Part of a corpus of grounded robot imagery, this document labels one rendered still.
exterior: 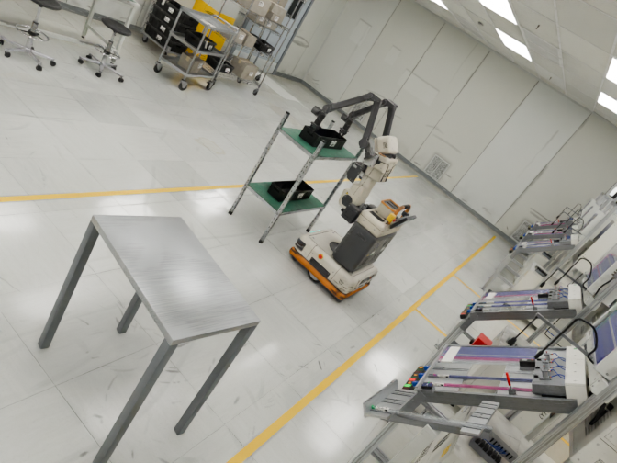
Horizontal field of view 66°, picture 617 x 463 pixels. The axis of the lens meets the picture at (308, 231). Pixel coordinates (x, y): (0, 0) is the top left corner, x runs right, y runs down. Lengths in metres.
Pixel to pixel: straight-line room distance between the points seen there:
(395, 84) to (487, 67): 2.06
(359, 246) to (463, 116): 7.61
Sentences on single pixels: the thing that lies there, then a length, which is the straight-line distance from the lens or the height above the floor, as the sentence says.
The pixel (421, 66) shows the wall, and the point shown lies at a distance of 11.71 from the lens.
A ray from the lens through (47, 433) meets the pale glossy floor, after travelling 2.42.
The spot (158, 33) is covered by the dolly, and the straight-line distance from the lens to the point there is 8.23.
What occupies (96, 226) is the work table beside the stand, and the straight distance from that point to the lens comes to 2.14.
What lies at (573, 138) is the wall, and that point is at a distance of 11.04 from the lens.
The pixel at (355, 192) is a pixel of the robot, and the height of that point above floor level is 0.83.
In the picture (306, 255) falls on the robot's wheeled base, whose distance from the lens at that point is 4.23.
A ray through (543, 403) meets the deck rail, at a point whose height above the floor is 1.12.
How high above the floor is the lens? 1.98
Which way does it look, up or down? 23 degrees down
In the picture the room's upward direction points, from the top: 34 degrees clockwise
